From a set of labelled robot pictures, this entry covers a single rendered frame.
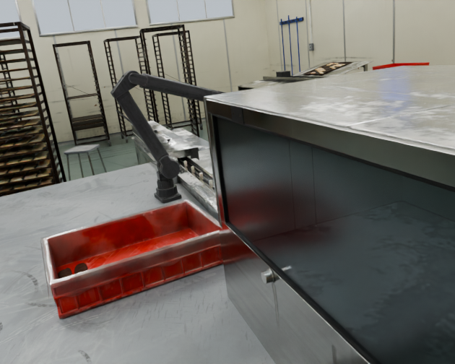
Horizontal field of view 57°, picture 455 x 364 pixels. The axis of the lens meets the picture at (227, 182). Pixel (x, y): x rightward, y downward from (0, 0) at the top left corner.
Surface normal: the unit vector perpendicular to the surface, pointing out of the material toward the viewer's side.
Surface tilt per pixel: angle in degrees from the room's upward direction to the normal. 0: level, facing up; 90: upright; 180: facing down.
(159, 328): 0
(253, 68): 90
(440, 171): 90
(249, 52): 90
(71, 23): 90
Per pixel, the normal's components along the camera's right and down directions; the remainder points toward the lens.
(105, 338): -0.11, -0.95
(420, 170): -0.93, 0.21
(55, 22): 0.35, 0.25
